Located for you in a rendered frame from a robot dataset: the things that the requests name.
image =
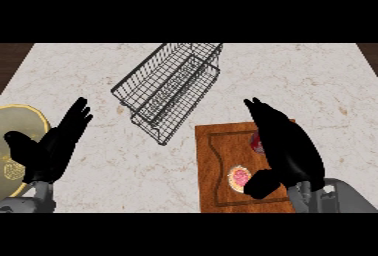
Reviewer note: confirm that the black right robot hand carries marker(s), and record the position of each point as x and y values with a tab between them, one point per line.
288	146

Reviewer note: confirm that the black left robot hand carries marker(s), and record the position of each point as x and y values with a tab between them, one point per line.
52	151

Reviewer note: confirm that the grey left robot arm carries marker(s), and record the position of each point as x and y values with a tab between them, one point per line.
34	198

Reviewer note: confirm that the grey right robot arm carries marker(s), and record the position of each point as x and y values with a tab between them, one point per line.
326	198

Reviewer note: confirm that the pink-ended can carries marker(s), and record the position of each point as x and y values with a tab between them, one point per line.
238	177

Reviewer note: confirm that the brown wooden cutting board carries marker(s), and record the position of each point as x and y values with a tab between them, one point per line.
221	166

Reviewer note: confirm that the dark red round object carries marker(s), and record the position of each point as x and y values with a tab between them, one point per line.
255	142

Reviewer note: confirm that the olive plate with yellow rim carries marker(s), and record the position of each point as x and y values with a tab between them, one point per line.
16	133

